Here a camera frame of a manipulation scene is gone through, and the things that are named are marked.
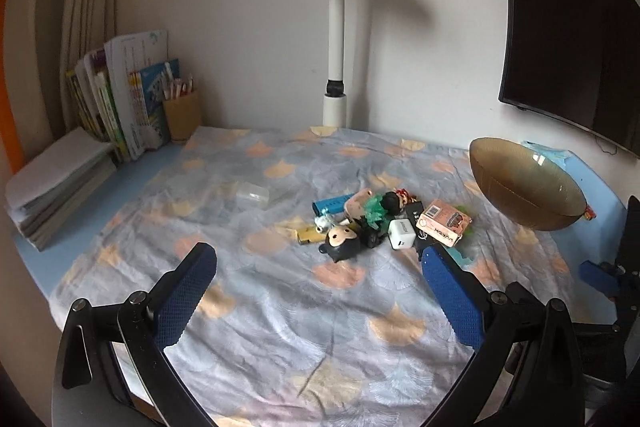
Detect row of standing books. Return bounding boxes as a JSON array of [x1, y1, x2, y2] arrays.
[[65, 28, 181, 164]]

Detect bunch of pens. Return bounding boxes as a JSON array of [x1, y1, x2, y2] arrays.
[[163, 61, 196, 100]]

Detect brown pen holder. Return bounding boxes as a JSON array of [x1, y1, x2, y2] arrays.
[[162, 90, 202, 142]]

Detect orange panel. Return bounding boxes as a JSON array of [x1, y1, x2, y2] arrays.
[[0, 0, 26, 175]]

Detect blue lighter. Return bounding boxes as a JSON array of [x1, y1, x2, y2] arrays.
[[312, 196, 357, 217]]

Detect black wall monitor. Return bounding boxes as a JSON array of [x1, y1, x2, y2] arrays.
[[496, 0, 640, 158]]

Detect white desk lamp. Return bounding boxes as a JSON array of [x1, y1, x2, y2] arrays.
[[270, 0, 380, 128]]

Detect orange printed box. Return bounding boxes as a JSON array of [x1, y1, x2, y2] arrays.
[[416, 199, 473, 248]]

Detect pink toy figure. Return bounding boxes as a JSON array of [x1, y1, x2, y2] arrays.
[[345, 188, 376, 220]]

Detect small dark-haired doll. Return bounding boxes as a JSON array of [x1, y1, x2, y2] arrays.
[[382, 188, 417, 216]]

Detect green plastic toy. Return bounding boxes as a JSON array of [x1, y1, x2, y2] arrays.
[[452, 204, 477, 240]]

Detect green crystal toy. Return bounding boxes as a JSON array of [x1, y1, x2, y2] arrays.
[[361, 194, 392, 229]]

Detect printed grey table cloth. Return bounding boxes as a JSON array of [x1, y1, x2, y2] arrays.
[[50, 126, 576, 427]]

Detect stack of flat books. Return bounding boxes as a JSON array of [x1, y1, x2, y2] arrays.
[[5, 127, 119, 253]]

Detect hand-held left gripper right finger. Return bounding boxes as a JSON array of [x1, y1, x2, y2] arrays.
[[420, 243, 586, 427]]

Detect white charger plug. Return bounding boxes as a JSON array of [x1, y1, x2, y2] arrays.
[[388, 218, 417, 253]]

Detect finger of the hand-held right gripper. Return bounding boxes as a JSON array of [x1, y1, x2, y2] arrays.
[[579, 259, 622, 299]]

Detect brown glass bowl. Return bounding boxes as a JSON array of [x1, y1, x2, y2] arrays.
[[469, 137, 590, 232]]

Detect teal plastic toy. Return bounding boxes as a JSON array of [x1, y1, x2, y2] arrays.
[[444, 247, 474, 269]]

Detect black monkey toy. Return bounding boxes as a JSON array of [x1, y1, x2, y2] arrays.
[[320, 227, 362, 264]]

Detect clear plastic cup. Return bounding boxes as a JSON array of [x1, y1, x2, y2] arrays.
[[234, 181, 271, 210]]

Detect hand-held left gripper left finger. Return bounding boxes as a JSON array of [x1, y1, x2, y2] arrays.
[[52, 242, 221, 427]]

